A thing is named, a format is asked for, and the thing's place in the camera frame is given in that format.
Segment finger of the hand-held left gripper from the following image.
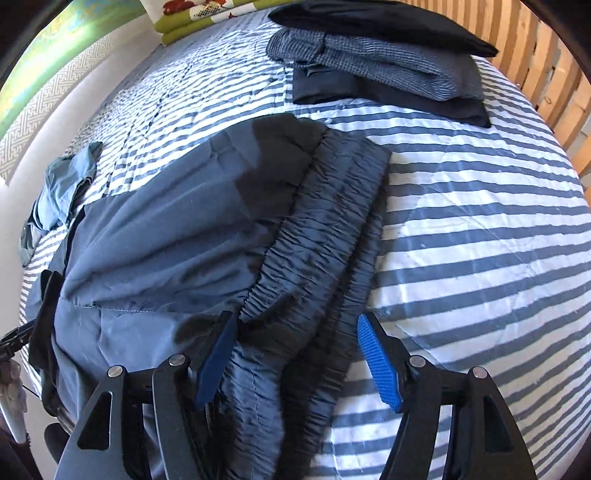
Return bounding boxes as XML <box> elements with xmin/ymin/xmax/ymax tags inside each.
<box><xmin>0</xmin><ymin>318</ymin><xmax>38</xmax><ymax>358</ymax></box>

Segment grey checked folded pants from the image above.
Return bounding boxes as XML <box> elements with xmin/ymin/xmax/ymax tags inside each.
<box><xmin>267</xmin><ymin>28</ymin><xmax>485</xmax><ymax>102</ymax></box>

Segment blue white striped bedspread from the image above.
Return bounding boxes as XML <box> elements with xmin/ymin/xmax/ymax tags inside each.
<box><xmin>18</xmin><ymin>7</ymin><xmax>591</xmax><ymax>480</ymax></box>

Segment light blue denim shirt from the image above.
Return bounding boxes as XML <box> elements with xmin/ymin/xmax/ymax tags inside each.
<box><xmin>18</xmin><ymin>142</ymin><xmax>103</xmax><ymax>268</ymax></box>

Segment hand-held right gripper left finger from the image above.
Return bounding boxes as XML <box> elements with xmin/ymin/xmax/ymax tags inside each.
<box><xmin>53</xmin><ymin>311</ymin><xmax>241</xmax><ymax>480</ymax></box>

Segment wooden slat bed rail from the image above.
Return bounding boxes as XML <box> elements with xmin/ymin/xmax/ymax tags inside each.
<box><xmin>416</xmin><ymin>0</ymin><xmax>591</xmax><ymax>195</ymax></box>

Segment black folded garment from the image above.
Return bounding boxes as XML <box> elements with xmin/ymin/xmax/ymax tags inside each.
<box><xmin>268</xmin><ymin>0</ymin><xmax>499</xmax><ymax>58</ymax></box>

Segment blue-grey shorts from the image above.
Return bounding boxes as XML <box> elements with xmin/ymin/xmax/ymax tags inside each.
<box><xmin>28</xmin><ymin>113</ymin><xmax>393</xmax><ymax>480</ymax></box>

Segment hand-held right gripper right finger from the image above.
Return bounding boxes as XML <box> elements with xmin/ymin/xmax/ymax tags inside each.
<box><xmin>357</xmin><ymin>313</ymin><xmax>541</xmax><ymax>480</ymax></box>

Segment person's left hand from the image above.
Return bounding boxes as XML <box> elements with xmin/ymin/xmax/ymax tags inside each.
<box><xmin>0</xmin><ymin>359</ymin><xmax>27</xmax><ymax>444</ymax></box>

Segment wall map poster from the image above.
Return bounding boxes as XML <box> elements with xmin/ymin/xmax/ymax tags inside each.
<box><xmin>0</xmin><ymin>0</ymin><xmax>144</xmax><ymax>183</ymax></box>

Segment floral green folded blanket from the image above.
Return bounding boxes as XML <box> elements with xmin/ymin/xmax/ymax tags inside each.
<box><xmin>139</xmin><ymin>0</ymin><xmax>273</xmax><ymax>45</ymax></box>

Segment dark navy folded garment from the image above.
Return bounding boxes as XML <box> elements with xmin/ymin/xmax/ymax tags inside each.
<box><xmin>293</xmin><ymin>67</ymin><xmax>492</xmax><ymax>129</ymax></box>

